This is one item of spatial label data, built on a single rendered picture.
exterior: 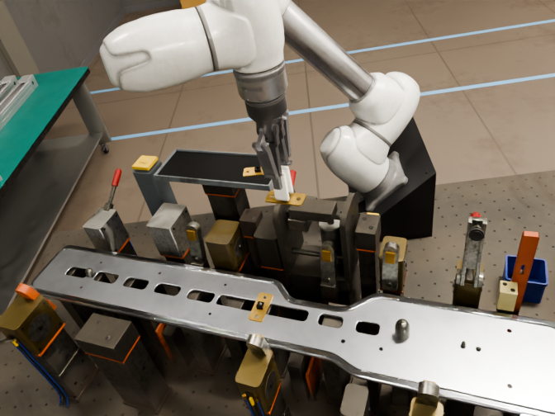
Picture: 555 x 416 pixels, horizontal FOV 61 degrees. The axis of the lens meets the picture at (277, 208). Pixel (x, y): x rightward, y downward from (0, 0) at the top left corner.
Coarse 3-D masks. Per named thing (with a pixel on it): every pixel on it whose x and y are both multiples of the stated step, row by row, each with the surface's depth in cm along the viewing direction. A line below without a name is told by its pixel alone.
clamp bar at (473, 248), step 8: (472, 224) 98; (480, 224) 98; (472, 232) 95; (480, 232) 95; (472, 240) 100; (480, 240) 99; (464, 248) 102; (472, 248) 101; (480, 248) 100; (464, 256) 102; (472, 256) 102; (480, 256) 101; (464, 264) 103; (472, 264) 103; (480, 264) 102; (464, 272) 104
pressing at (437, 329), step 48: (48, 288) 134; (96, 288) 131; (192, 288) 125; (240, 288) 122; (240, 336) 112; (288, 336) 109; (336, 336) 107; (384, 336) 105; (432, 336) 103; (480, 336) 101; (528, 336) 99; (384, 384) 98; (480, 384) 93; (528, 384) 92
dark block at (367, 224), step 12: (360, 216) 118; (372, 216) 117; (360, 228) 115; (372, 228) 114; (360, 240) 115; (372, 240) 114; (360, 252) 119; (372, 252) 117; (360, 264) 122; (372, 264) 120; (360, 276) 125; (372, 276) 123; (372, 288) 126; (372, 324) 137
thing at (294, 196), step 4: (272, 192) 102; (288, 192) 100; (268, 196) 101; (292, 196) 100; (296, 196) 99; (300, 196) 99; (304, 196) 99; (268, 200) 100; (272, 200) 100; (276, 200) 100; (292, 200) 99; (300, 200) 98; (304, 200) 99; (284, 204) 99; (288, 204) 98; (292, 204) 98; (296, 204) 98; (300, 204) 97
